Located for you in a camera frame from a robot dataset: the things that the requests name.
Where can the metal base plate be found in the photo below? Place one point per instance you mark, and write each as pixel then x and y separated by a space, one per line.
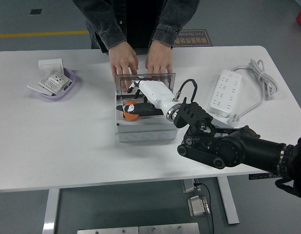
pixel 107 231
pixel 168 229

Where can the person's left forearm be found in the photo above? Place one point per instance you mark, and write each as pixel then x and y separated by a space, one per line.
pixel 174 22

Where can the person's right hand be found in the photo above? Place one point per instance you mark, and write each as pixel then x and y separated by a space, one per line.
pixel 122 61

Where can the metal box under table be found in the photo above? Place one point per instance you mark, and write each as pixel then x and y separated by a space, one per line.
pixel 198 207

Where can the brown floor sign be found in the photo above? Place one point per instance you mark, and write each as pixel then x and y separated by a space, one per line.
pixel 196 39

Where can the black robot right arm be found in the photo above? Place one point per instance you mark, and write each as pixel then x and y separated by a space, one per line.
pixel 238 148

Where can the flat white cover plate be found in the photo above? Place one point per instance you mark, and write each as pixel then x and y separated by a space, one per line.
pixel 34 81

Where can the metal bracket under table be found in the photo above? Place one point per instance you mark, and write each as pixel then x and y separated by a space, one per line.
pixel 188 186

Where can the person's left hand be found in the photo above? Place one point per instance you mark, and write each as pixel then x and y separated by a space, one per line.
pixel 160 61

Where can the black table control panel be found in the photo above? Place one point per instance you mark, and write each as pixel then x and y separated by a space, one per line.
pixel 260 176

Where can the orange cylinder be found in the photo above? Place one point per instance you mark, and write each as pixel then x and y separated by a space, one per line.
pixel 129 117

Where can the grey electrical box with lid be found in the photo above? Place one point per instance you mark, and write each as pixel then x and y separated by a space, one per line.
pixel 145 136

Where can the white power strip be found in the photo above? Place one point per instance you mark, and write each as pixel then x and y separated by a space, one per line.
pixel 226 92

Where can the person torso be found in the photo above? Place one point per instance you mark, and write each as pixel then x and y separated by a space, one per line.
pixel 140 22

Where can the white wall switch panel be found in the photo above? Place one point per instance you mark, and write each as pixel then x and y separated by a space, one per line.
pixel 50 64

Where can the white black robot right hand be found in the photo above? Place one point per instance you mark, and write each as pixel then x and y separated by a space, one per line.
pixel 155 92

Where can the socket panel with printed film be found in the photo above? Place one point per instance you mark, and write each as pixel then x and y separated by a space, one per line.
pixel 54 81

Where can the yellow floor tape line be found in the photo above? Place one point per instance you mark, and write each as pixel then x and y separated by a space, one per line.
pixel 43 33

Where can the purple plastic tray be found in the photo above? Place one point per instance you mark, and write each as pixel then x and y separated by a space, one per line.
pixel 67 91

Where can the person's right forearm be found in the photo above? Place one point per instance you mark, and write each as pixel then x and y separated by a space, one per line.
pixel 104 22

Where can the white table leg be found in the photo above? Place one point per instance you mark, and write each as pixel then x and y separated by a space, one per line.
pixel 229 207
pixel 51 212

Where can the black floor socket cover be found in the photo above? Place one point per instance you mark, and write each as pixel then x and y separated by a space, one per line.
pixel 35 11

